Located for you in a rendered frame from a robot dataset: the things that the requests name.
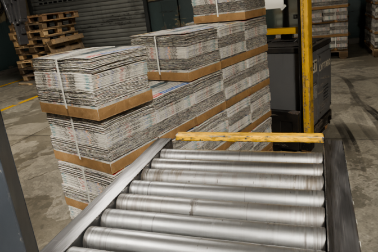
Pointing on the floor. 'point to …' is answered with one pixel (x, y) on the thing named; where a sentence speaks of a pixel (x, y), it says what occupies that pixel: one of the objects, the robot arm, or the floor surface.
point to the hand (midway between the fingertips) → (21, 34)
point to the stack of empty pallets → (44, 26)
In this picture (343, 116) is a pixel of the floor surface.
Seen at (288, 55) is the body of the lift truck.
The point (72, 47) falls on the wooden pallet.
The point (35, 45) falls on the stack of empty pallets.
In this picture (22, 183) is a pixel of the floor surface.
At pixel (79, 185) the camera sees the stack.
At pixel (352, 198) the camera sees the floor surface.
